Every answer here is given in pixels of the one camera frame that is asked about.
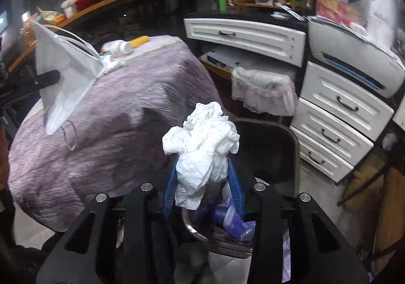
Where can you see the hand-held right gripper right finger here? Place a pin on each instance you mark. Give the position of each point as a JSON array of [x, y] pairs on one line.
[[236, 189]]

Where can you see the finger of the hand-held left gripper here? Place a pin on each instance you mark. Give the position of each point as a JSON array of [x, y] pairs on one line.
[[47, 78]]

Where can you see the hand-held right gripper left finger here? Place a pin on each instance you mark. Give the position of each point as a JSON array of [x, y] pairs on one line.
[[168, 195]]

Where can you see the white face mask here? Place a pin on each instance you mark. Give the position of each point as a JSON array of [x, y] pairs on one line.
[[66, 75]]

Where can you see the dark trash bin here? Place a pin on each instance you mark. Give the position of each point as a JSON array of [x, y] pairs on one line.
[[269, 144]]

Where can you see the white tissue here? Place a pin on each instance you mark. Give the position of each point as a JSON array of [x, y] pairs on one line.
[[202, 144]]

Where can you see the yellow foam net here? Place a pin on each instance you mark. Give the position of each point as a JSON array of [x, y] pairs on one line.
[[140, 40]]

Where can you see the yellow snack bag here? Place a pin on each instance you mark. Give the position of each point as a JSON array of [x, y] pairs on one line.
[[52, 16]]

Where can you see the white snack cup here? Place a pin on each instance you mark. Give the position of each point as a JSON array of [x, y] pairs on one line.
[[69, 7]]

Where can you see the white bottle orange label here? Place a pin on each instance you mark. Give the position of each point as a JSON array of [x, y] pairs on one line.
[[120, 46]]

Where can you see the purple grey tablecloth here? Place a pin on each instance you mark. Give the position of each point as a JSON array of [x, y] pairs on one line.
[[126, 119]]

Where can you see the bin with clear liner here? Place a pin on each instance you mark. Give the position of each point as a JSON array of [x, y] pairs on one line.
[[262, 90]]

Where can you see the white drawer chest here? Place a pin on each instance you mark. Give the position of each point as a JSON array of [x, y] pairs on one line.
[[341, 113]]

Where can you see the white wide drawer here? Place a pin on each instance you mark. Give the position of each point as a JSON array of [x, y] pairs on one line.
[[246, 37]]

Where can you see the brown cardboard box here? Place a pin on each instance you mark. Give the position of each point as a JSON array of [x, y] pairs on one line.
[[392, 208]]

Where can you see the white narrow drawer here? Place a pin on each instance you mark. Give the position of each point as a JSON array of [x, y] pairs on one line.
[[399, 117]]

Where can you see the white printer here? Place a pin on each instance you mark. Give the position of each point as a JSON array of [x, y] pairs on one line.
[[348, 49]]

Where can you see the clear bag of snacks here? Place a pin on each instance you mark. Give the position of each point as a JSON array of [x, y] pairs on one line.
[[335, 8]]

